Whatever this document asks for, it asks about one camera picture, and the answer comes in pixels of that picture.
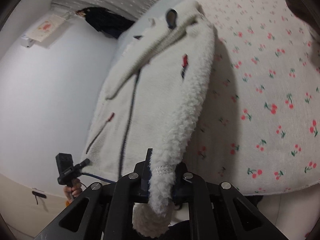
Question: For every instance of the dark hanging clothes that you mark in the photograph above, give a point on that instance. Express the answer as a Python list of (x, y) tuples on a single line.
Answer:
[(107, 22)]

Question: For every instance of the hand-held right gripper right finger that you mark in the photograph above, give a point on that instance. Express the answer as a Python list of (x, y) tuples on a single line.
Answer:
[(178, 180)]

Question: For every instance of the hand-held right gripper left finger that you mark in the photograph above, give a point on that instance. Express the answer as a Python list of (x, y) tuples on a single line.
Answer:
[(146, 177)]

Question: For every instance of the white fleece zip jacket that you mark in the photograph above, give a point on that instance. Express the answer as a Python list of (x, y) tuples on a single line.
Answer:
[(160, 85)]

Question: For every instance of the person's dark pants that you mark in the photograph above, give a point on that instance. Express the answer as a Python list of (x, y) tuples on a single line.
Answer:
[(181, 231)]

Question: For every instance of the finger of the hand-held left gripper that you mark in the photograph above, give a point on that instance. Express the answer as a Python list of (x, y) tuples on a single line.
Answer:
[(83, 164)]

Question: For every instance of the cherry print bed sheet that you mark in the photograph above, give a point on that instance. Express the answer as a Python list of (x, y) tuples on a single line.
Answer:
[(262, 80)]

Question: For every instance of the person's left hand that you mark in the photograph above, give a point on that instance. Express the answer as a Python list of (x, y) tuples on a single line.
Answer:
[(76, 190)]

